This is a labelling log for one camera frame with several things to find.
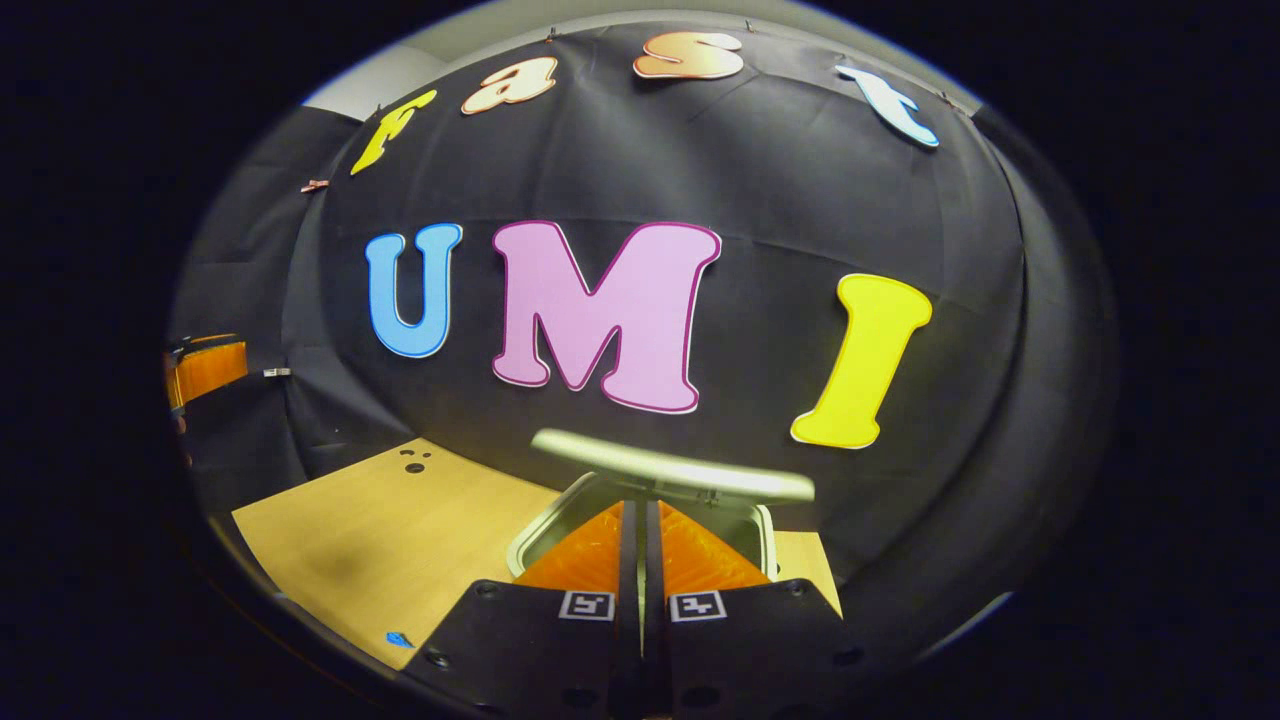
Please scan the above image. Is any green desktop garbage bin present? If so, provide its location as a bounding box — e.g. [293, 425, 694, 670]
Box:
[507, 428, 816, 586]

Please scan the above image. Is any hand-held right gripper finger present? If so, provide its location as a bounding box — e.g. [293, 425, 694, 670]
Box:
[645, 500, 871, 720]
[400, 500, 641, 720]

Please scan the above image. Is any wooden desktop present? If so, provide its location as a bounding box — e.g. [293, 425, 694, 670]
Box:
[232, 437, 843, 671]

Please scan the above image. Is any black backdrop cloth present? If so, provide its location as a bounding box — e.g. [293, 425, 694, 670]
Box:
[165, 20, 1121, 661]

